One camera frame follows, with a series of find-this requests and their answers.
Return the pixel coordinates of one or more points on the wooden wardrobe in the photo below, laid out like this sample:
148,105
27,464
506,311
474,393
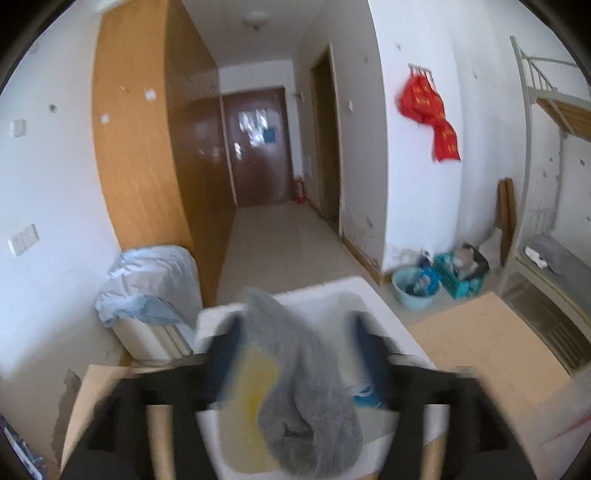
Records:
138,138

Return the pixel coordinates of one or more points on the yellow foam net sleeve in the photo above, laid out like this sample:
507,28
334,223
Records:
254,392

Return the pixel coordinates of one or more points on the red bags on wall hook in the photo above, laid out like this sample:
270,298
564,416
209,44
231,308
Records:
427,106

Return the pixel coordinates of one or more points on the white wall socket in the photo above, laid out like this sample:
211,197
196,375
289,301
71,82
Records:
18,128

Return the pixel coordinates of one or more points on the red fire extinguisher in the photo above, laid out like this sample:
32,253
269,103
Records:
301,191

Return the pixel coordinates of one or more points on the light blue plastic basin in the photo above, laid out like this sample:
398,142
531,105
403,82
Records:
411,293

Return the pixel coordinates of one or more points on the white box under cloth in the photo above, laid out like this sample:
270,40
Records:
147,339

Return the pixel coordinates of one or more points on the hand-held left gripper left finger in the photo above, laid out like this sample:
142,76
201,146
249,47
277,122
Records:
226,360

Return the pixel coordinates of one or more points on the ceiling lamp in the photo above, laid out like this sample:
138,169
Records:
255,19

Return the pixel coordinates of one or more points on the teal plastic basket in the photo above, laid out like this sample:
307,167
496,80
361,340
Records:
455,281

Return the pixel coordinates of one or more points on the metal bunk bed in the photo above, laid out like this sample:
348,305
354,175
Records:
554,295

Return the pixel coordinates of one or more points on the brown side door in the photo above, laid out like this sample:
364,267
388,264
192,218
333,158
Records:
325,138

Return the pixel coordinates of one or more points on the grey sock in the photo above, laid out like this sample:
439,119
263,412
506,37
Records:
309,378

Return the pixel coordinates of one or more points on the wooden boards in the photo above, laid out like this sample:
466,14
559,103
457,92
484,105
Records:
505,217

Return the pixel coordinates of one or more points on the dark brown entrance door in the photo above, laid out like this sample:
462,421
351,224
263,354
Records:
258,161

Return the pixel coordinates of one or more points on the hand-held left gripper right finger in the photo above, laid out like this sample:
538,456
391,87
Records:
369,346

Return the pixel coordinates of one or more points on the grey folded blanket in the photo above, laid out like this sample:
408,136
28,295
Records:
551,251

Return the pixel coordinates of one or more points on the white foam box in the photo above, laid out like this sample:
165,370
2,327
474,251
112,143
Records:
323,295

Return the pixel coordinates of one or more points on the printed magazine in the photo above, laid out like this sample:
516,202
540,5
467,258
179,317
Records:
18,447

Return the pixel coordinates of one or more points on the white double wall switch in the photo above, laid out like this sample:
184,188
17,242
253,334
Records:
23,240

